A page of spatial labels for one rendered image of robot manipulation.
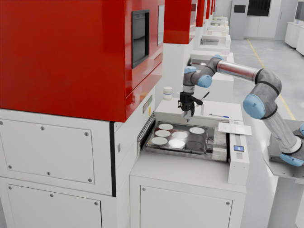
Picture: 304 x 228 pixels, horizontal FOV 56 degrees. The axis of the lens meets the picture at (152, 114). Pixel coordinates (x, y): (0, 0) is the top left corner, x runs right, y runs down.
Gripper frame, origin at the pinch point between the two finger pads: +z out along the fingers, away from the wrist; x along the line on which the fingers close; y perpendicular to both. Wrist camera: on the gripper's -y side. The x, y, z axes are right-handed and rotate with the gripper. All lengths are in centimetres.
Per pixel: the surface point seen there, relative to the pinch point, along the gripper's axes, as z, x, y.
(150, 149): 15.6, -0.7, 28.1
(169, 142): 9.4, 5.7, 17.9
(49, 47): -54, 11, 84
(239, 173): 10, 50, 3
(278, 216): 58, 50, -42
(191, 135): 9.5, 4.0, 0.3
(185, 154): 15.1, 14.3, 11.4
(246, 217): 99, 11, -62
